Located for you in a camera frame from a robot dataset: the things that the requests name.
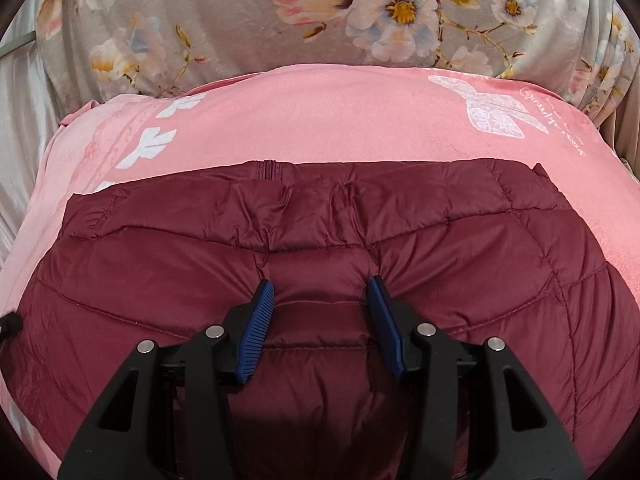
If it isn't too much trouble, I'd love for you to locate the grey floral blanket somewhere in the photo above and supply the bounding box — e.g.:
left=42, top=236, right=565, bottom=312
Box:
left=35, top=0, right=640, bottom=126

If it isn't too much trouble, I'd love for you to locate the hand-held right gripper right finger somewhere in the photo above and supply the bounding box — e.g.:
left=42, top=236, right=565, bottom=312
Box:
left=366, top=276, right=587, bottom=480

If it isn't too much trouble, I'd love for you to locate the silver metal curtain band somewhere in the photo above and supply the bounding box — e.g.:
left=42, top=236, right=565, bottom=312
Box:
left=0, top=32, right=37, bottom=58

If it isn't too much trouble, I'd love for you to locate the pink printed blanket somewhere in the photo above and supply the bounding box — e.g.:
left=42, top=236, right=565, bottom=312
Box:
left=0, top=62, right=640, bottom=461

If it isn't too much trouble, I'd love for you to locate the maroon puffer jacket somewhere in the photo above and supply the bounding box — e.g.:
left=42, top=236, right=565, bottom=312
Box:
left=0, top=157, right=640, bottom=480

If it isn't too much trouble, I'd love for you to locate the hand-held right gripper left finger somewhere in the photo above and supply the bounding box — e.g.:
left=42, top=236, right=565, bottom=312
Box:
left=57, top=279, right=276, bottom=480

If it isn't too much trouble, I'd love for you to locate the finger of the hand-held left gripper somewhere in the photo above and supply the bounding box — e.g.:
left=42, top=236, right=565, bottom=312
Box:
left=0, top=312, right=24, bottom=356

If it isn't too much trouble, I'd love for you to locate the white satin curtain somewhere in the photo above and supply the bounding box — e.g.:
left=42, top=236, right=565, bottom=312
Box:
left=0, top=0, right=66, bottom=261

